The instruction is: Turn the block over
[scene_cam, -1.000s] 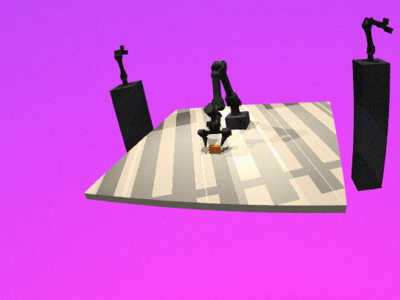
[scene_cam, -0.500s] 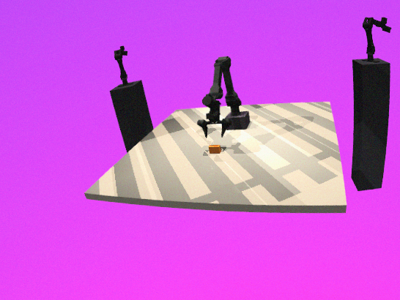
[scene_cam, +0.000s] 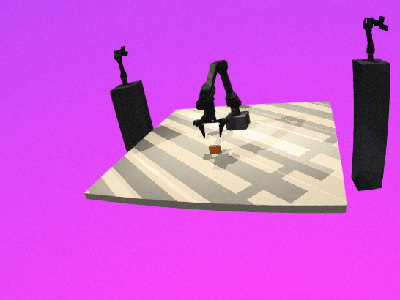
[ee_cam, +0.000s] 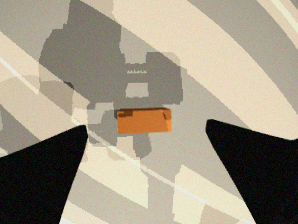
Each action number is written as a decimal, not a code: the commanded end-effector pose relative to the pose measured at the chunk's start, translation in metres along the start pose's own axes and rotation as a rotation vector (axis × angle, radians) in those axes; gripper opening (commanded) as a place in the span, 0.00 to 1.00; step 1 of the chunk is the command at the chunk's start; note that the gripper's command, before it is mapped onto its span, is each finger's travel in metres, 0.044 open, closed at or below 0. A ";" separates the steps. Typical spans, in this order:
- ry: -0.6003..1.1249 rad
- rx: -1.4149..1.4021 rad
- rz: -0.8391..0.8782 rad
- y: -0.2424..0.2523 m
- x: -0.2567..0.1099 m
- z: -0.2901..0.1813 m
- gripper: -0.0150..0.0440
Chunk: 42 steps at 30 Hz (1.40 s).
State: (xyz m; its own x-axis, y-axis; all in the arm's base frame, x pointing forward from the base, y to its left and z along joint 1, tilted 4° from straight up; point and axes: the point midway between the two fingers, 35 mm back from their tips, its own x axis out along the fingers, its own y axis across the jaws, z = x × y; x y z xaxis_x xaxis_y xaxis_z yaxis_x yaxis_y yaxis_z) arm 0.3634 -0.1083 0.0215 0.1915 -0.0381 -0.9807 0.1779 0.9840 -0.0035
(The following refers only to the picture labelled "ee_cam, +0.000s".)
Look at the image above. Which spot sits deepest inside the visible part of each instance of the orange block with dark blue face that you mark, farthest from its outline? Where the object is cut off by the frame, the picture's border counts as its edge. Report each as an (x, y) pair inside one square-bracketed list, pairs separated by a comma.
[(144, 120)]

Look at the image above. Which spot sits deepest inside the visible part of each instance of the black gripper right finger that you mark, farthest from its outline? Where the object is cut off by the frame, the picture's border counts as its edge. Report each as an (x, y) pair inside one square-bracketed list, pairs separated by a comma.
[(264, 168)]

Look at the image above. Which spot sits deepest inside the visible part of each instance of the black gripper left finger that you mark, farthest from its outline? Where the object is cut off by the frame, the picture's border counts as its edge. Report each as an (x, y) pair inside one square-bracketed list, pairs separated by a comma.
[(35, 181)]

